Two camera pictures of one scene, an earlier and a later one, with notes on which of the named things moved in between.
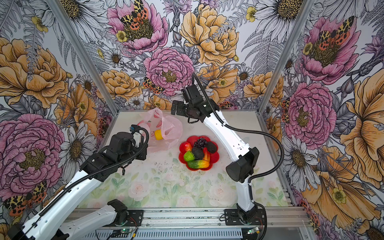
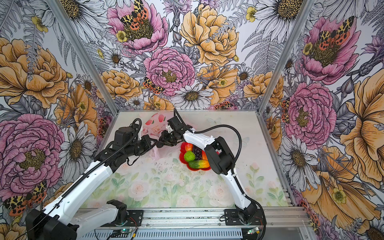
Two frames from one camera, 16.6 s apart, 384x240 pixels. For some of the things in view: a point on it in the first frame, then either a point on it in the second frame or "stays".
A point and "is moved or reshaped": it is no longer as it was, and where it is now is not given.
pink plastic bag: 165,132 is moved or reshaped
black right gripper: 179,110 -> 164,137
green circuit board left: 125,230 stays
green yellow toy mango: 198,164 stays
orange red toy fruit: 206,154 stays
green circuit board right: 254,230 stays
